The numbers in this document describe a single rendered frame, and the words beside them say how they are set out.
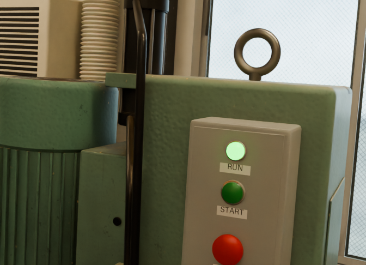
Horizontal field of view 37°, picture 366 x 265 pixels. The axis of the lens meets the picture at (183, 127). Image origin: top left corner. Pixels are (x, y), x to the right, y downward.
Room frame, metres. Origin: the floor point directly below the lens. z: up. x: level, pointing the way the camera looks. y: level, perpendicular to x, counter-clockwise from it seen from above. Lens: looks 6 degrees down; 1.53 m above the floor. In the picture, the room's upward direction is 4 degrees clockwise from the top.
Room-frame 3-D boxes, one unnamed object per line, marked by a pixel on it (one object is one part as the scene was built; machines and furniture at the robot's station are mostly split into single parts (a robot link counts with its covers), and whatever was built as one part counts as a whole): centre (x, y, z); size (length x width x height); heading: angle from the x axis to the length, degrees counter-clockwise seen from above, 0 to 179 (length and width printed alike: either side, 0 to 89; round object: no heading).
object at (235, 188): (0.50, -0.05, 1.42); 0.02 x 0.01 x 0.02; 69
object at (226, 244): (0.50, -0.05, 1.36); 0.03 x 0.01 x 0.03; 69
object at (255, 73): (0.68, -0.09, 1.55); 0.06 x 0.02 x 0.06; 69
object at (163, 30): (0.73, 0.05, 1.54); 0.08 x 0.08 x 0.17; 69
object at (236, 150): (0.50, -0.05, 1.46); 0.02 x 0.01 x 0.02; 69
